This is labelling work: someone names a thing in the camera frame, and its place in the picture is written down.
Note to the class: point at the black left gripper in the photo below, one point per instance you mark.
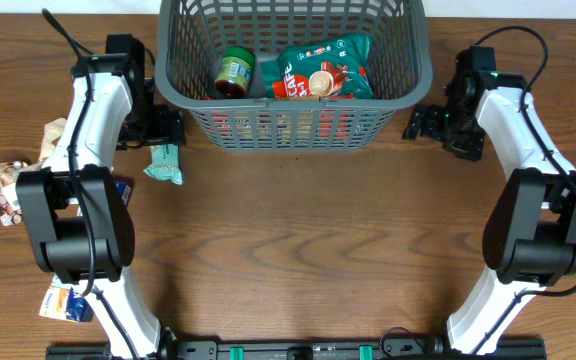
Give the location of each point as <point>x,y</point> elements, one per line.
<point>166,126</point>

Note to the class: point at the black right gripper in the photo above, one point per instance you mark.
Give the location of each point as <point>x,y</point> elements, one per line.
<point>426,125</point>

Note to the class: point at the teal wet wipes pack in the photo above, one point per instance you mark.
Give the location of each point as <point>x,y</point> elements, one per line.
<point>165,164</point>

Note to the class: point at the green lidded spice jar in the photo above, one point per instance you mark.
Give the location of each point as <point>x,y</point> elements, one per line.
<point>235,72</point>

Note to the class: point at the green Nescafe coffee bag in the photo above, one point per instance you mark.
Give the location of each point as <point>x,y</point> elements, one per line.
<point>335,68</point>

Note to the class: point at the orange San Remo spaghetti pack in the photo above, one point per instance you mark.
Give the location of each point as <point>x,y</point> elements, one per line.
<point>288,129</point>

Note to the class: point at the grey plastic mesh basket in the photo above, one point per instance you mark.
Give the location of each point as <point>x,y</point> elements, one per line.
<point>193,36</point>

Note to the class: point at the beige brown snack pouch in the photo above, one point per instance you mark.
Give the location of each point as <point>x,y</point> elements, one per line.
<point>10,211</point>

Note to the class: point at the blue Kleenex tissue multipack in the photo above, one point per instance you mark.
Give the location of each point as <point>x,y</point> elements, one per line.
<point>61,302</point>

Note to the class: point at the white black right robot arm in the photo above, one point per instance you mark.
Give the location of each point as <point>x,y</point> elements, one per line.
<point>529,241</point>

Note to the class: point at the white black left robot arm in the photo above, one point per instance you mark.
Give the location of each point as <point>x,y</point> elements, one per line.
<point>77,222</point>

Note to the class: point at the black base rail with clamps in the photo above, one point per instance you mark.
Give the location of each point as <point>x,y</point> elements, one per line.
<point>393,345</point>

